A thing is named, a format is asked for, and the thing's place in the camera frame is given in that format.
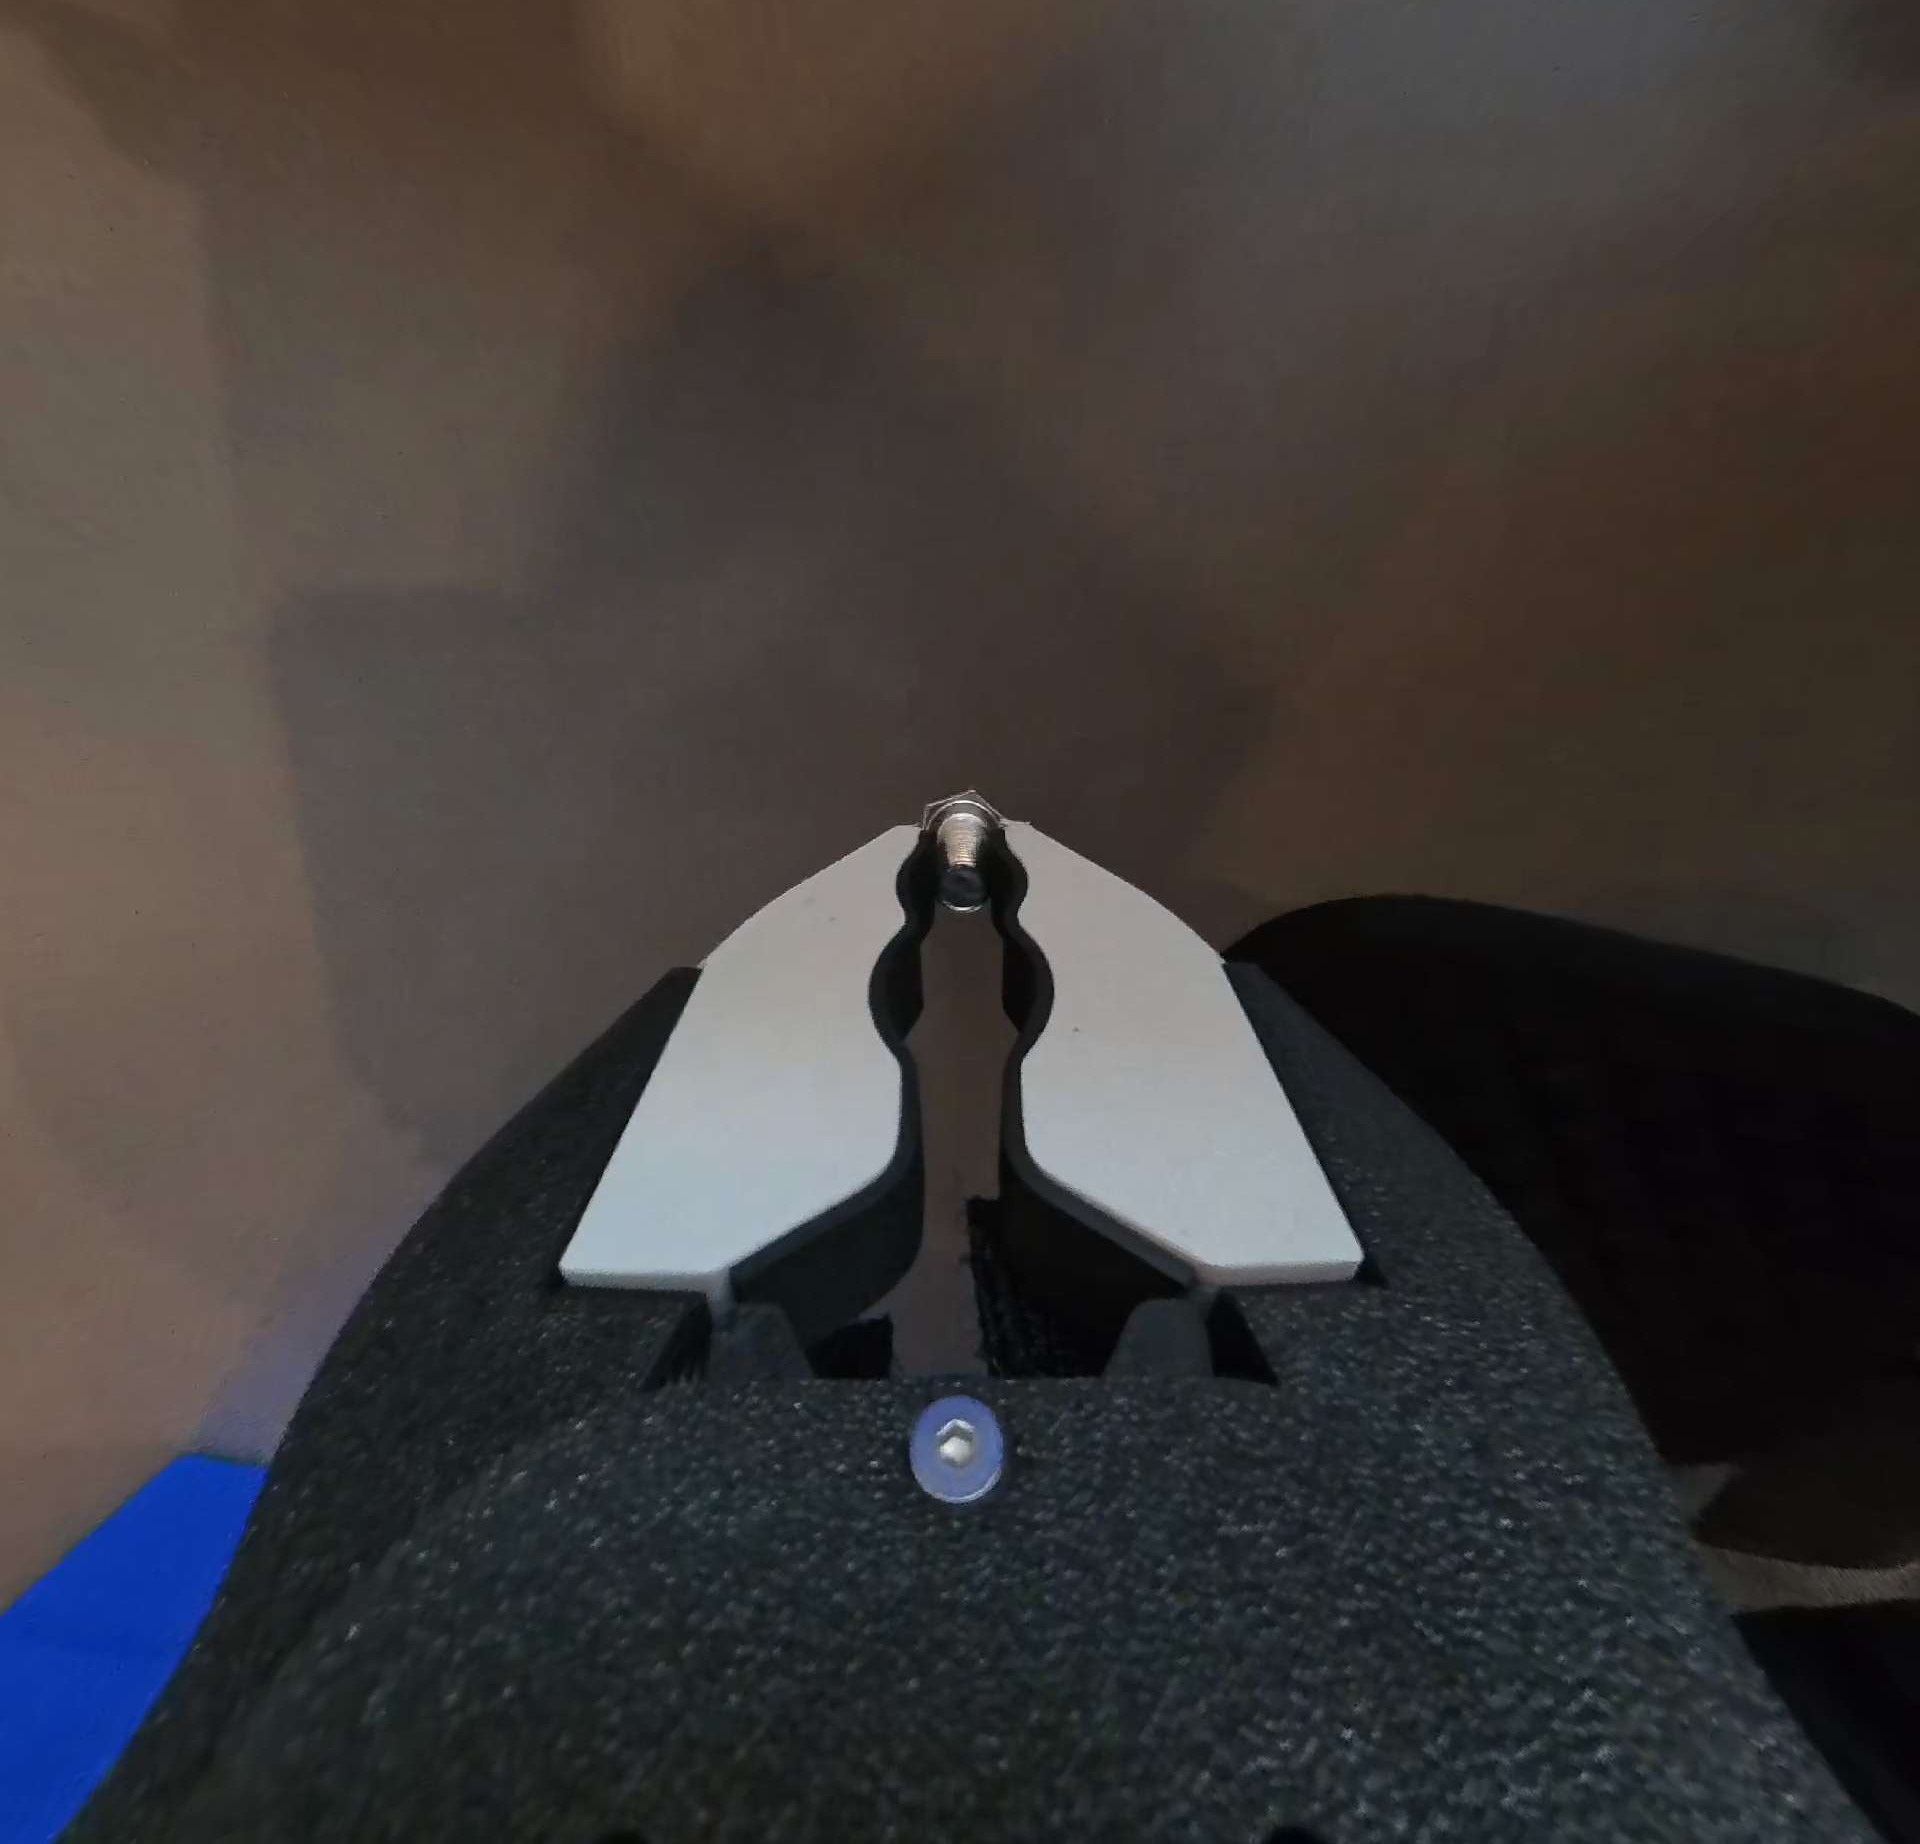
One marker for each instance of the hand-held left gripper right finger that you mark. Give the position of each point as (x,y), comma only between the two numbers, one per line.
(1186,1109)

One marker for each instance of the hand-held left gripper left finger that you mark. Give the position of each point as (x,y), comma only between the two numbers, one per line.
(751,1109)

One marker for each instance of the silver hex bolt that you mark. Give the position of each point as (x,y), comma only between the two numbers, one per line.
(960,862)

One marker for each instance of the black quilted wrist rest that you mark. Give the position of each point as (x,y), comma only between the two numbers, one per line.
(1576,1125)

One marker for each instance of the blue plastic bin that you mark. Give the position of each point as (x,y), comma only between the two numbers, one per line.
(105,1650)

